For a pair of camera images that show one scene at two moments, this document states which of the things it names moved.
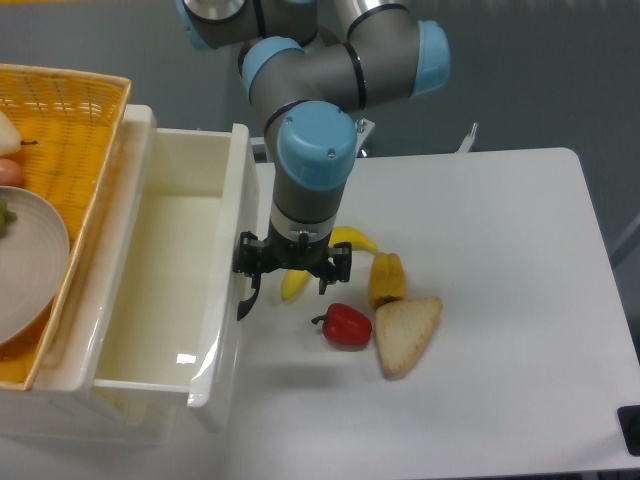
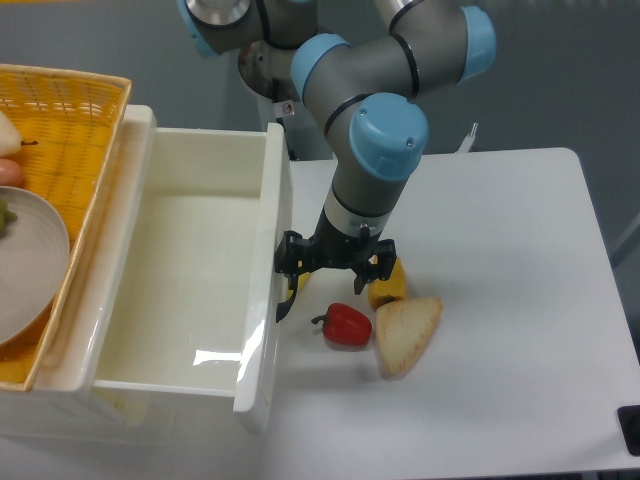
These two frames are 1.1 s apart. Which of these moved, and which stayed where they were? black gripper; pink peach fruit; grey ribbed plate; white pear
Moved: black gripper
Stayed: white pear; grey ribbed plate; pink peach fruit
